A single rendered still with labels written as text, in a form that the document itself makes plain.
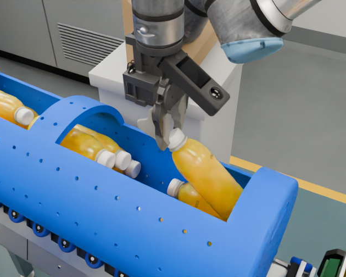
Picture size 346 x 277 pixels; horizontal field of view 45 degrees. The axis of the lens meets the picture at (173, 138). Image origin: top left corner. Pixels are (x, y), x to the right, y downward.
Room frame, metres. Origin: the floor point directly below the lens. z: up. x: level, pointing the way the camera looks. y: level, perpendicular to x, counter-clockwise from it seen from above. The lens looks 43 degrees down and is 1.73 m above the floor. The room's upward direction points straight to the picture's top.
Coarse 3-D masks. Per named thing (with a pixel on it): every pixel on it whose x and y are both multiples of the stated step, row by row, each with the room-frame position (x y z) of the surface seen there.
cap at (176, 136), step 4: (176, 128) 0.57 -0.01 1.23; (172, 132) 0.56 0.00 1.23; (176, 132) 0.55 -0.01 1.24; (180, 132) 0.55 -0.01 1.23; (172, 136) 0.54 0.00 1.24; (176, 136) 0.54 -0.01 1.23; (180, 136) 0.55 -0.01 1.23; (184, 136) 0.55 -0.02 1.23; (172, 140) 0.54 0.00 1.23; (176, 140) 0.54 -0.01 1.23; (180, 140) 0.54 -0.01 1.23; (172, 144) 0.54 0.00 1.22; (176, 144) 0.54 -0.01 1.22
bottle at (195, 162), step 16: (192, 144) 0.54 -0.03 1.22; (176, 160) 0.52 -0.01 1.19; (192, 160) 0.51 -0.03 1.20; (208, 160) 0.52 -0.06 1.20; (192, 176) 0.50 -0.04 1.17; (208, 176) 0.50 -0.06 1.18; (224, 176) 0.51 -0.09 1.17; (208, 192) 0.49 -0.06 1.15; (224, 192) 0.49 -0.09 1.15; (240, 192) 0.50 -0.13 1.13; (224, 208) 0.48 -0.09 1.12
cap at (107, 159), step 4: (104, 152) 0.57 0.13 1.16; (108, 152) 0.58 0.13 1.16; (100, 156) 0.57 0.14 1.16; (104, 156) 0.56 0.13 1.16; (108, 156) 0.56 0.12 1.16; (112, 156) 0.57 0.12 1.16; (100, 160) 0.56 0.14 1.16; (104, 160) 0.56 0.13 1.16; (108, 160) 0.56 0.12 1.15; (112, 160) 0.57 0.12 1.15; (104, 164) 0.55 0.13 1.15; (108, 164) 0.56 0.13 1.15; (112, 164) 0.57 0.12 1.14
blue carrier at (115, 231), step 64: (0, 128) 0.59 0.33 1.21; (64, 128) 0.57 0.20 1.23; (128, 128) 0.70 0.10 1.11; (0, 192) 0.52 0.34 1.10; (64, 192) 0.47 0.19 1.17; (128, 192) 0.44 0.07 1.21; (256, 192) 0.42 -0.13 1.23; (128, 256) 0.37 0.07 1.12; (192, 256) 0.34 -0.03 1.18; (256, 256) 0.32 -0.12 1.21
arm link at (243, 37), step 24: (216, 0) 0.81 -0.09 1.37; (240, 0) 0.79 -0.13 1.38; (264, 0) 0.75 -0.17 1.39; (288, 0) 0.74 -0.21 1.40; (312, 0) 0.73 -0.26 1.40; (216, 24) 0.79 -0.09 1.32; (240, 24) 0.75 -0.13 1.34; (264, 24) 0.73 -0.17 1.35; (288, 24) 0.75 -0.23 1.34; (240, 48) 0.72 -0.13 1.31; (264, 48) 0.72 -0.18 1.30
